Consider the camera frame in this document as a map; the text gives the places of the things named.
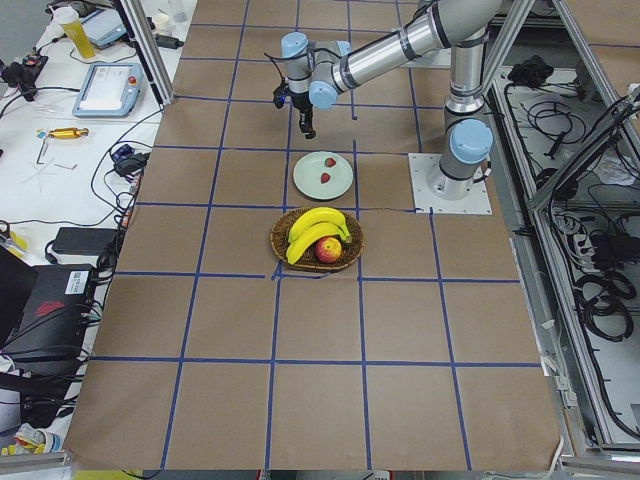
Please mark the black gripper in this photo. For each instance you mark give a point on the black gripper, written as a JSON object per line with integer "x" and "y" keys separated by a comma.
{"x": 301, "y": 103}

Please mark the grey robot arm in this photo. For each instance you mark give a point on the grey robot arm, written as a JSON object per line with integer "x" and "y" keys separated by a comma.
{"x": 315, "y": 74}

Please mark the pale green round plate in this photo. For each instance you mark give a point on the pale green round plate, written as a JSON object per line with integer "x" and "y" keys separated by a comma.
{"x": 307, "y": 172}

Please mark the yellow banana bunch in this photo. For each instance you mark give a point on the yellow banana bunch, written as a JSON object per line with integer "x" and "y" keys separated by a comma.
{"x": 313, "y": 225}

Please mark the brown wicker basket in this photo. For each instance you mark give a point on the brown wicker basket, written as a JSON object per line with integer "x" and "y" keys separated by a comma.
{"x": 308, "y": 262}

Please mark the red yellow apple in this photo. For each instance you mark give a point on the red yellow apple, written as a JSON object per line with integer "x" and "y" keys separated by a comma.
{"x": 328, "y": 250}

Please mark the blue teach pendant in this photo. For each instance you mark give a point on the blue teach pendant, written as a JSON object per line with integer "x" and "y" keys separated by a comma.
{"x": 103, "y": 28}

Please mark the yellow bottle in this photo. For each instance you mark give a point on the yellow bottle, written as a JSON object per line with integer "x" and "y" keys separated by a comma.
{"x": 68, "y": 19}

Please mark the black power brick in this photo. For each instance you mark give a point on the black power brick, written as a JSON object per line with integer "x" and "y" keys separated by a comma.
{"x": 82, "y": 241}

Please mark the black computer case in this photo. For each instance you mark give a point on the black computer case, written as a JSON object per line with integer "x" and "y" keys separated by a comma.
{"x": 55, "y": 317}

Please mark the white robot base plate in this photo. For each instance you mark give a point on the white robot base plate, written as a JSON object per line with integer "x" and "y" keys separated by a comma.
{"x": 439, "y": 195}

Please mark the aluminium frame post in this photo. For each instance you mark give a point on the aluminium frame post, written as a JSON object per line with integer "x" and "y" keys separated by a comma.
{"x": 137, "y": 26}

